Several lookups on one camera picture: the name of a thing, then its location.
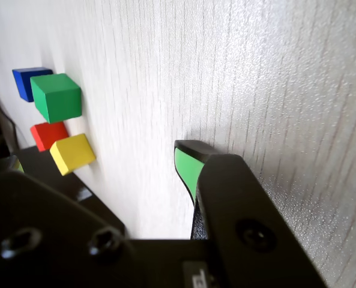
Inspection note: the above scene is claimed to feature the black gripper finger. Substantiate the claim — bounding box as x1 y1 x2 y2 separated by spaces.
196 154 329 288

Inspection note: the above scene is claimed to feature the black cardboard box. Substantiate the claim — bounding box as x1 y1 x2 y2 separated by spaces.
15 146 85 199

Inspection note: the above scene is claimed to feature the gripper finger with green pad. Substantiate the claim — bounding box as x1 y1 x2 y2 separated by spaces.
173 139 226 241

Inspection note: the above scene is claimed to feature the red wooden cube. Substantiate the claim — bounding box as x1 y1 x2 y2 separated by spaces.
29 121 69 153

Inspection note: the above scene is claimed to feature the yellow wooden cube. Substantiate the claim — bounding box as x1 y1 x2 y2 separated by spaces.
49 133 97 177

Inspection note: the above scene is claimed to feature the green wooden cube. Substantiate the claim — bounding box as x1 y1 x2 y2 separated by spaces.
29 73 82 124

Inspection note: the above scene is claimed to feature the blue wooden cube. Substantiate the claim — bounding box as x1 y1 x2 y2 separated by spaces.
11 67 54 103

